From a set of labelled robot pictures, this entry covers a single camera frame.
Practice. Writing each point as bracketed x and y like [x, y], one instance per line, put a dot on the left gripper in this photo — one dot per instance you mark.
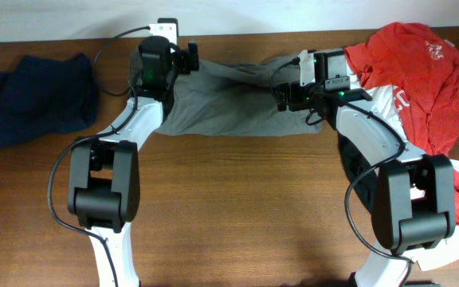
[188, 59]

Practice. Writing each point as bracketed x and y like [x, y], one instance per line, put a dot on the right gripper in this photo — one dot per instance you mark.
[280, 93]

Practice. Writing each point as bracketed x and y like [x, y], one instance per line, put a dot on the grey cargo shorts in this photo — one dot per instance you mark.
[232, 100]

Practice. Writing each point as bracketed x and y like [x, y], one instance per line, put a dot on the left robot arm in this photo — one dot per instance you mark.
[104, 184]

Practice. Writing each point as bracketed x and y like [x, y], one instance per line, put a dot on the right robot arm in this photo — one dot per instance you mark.
[413, 206]

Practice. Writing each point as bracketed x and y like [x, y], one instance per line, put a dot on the black garment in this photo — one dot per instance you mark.
[355, 164]

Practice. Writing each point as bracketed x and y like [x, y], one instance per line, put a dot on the red t-shirt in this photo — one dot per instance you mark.
[412, 76]

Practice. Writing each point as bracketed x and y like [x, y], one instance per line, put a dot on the navy blue folded garment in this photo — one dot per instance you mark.
[43, 96]

